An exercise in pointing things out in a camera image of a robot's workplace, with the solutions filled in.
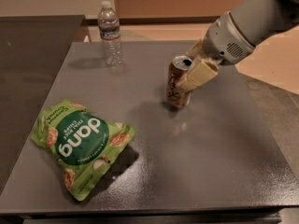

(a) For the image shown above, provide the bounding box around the orange soda can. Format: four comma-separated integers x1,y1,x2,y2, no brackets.
166,55,192,108

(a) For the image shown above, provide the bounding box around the green dang chips bag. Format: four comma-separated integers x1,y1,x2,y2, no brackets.
31,100,135,202

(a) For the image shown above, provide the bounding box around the clear plastic water bottle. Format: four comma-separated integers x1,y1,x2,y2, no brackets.
97,1,122,66

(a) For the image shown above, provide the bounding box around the dark grey side table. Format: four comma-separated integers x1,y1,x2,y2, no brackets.
0,15,84,192

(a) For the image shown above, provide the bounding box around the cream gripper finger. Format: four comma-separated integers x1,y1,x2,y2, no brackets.
186,40,203,59
176,57,219,91

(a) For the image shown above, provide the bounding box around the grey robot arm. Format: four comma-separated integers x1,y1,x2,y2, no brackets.
177,0,299,91

